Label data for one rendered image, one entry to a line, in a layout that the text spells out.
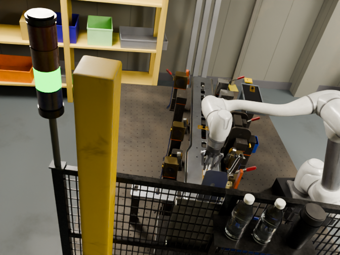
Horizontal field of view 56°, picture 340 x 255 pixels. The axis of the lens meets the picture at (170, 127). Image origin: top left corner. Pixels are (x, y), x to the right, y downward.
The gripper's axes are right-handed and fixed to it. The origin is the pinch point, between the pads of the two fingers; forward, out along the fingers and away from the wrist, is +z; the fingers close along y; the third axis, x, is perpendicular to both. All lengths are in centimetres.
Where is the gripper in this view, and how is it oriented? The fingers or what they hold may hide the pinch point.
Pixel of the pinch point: (207, 169)
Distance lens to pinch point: 189.1
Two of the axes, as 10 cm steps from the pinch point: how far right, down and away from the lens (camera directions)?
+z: -1.4, 7.7, 6.3
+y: -9.9, -1.5, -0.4
